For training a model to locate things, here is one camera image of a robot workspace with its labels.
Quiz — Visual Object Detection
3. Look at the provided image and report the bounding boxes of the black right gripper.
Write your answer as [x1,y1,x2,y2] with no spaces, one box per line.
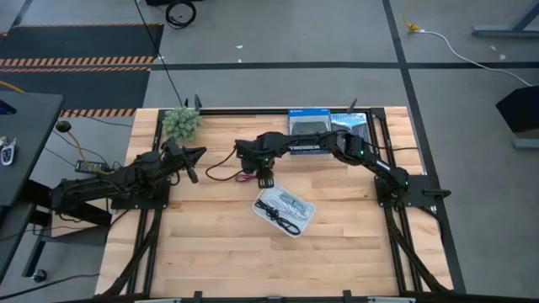
[236,153,275,189]

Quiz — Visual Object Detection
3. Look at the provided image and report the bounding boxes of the white floor cable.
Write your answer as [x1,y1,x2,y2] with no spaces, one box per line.
[414,28,534,88]

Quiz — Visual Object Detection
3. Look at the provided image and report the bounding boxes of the blue controller box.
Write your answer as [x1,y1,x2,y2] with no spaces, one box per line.
[287,108,333,156]

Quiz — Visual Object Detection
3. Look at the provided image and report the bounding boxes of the black desk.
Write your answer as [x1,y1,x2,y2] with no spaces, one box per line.
[0,89,65,284]

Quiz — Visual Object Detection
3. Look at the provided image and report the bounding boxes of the yellow cable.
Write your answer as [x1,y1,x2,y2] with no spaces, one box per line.
[0,79,111,174]

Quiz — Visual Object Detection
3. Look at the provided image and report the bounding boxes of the white plastic bin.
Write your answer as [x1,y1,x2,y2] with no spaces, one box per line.
[251,184,317,239]

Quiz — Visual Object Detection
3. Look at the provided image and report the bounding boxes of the white handheld device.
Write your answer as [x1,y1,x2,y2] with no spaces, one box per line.
[0,136,19,167]

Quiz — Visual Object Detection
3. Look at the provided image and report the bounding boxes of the black cabinet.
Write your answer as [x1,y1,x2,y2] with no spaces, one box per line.
[495,84,539,151]

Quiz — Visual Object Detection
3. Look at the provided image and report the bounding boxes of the brown cable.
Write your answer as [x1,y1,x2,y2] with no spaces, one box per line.
[205,146,245,183]

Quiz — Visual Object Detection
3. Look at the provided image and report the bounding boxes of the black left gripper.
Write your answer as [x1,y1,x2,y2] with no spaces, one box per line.
[164,136,208,185]

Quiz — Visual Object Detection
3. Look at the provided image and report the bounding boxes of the black power strip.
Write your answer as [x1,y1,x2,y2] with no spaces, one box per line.
[74,159,105,175]

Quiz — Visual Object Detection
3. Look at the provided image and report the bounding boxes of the long black floor cable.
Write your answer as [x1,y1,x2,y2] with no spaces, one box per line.
[133,0,189,108]

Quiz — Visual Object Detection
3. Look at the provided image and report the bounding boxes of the black aluminium table frame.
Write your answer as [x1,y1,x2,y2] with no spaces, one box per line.
[95,106,467,303]

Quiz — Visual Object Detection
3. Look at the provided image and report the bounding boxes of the grey table leg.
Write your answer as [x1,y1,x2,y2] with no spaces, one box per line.
[471,0,539,40]

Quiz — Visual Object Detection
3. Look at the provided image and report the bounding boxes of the white USB-C cable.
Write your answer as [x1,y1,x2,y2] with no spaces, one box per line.
[267,194,296,216]

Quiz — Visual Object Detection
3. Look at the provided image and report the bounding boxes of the black USB-C cable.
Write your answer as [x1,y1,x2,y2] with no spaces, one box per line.
[253,198,302,237]

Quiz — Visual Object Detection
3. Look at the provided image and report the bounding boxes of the black hazard-striped floor mat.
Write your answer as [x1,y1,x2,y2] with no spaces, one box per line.
[0,22,165,67]
[0,66,152,119]

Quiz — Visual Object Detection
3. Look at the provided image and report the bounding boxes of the coiled black floor cable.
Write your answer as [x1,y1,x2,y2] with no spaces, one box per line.
[164,0,198,30]

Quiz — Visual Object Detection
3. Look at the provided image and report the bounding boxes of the green artificial plant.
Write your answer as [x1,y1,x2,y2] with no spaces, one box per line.
[161,106,204,144]

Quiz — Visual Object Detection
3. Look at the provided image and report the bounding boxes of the Yellowstone picture book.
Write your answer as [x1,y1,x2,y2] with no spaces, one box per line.
[329,110,370,145]

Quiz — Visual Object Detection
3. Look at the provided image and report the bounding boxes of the grey USB-C cable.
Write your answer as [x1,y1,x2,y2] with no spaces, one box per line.
[278,193,312,220]

